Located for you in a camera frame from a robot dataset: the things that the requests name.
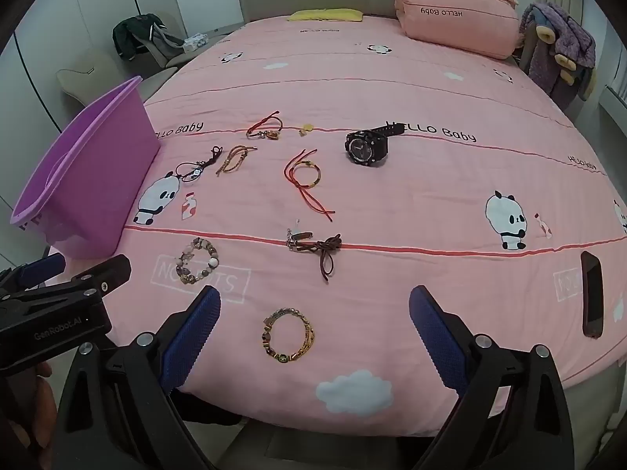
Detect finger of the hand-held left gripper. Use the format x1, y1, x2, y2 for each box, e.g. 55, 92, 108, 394
0, 255, 132, 304
0, 253, 66, 295

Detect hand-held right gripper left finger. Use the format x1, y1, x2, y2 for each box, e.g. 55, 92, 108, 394
51, 285, 221, 470

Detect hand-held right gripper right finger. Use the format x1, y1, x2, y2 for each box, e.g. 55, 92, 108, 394
410, 284, 575, 470

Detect beaded stone bracelet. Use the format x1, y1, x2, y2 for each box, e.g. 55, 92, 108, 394
176, 237, 219, 286

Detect purple plastic basin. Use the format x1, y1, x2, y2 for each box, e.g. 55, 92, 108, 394
10, 76, 162, 260

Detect gold chain bracelet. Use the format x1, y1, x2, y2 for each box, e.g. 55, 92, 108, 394
262, 307, 315, 364

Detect black cord silver charm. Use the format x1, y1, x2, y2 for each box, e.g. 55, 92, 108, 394
174, 146, 223, 183

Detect brown leather cord bracelet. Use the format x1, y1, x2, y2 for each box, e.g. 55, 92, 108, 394
286, 219, 342, 282

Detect gold braided cord bracelet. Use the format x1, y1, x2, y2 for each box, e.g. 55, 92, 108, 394
216, 145, 258, 175

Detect multicolour woven red cord bracelet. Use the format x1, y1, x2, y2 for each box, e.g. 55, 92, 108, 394
284, 148, 336, 221

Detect black wristwatch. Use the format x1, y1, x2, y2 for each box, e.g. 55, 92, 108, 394
345, 121, 405, 167

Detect red cord heart charm bracelet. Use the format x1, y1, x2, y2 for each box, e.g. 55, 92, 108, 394
246, 111, 285, 140

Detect person's left hand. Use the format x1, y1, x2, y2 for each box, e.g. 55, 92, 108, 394
22, 360, 57, 451

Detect beige chair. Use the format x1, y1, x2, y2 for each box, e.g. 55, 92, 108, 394
112, 12, 231, 69
56, 51, 177, 108

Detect dark green jacket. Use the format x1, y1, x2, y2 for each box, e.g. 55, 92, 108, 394
112, 14, 167, 60

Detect grey bag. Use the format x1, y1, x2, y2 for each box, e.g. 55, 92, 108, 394
147, 22, 187, 57

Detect white wardrobe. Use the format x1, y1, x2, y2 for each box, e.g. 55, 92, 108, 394
0, 0, 246, 265

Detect purple plush garment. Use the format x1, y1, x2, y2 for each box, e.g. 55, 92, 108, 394
519, 1, 597, 111

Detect small yellow pillow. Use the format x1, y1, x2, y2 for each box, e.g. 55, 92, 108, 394
286, 8, 364, 23

